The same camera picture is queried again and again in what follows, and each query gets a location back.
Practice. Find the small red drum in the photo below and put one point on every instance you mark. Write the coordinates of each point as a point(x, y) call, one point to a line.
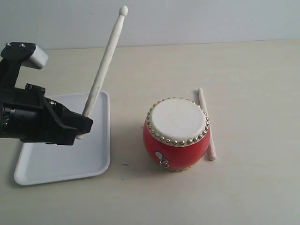
point(175, 133)

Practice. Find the white wooden drumstick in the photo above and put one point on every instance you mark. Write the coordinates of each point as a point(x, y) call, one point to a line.
point(211, 149)
point(105, 62)

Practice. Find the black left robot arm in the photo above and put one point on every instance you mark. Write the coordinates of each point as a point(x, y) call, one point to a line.
point(13, 55)

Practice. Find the white rectangular plastic tray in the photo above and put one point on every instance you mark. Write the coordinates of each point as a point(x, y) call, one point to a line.
point(40, 163)

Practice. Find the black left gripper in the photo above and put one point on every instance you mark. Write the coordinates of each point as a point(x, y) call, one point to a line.
point(38, 119)

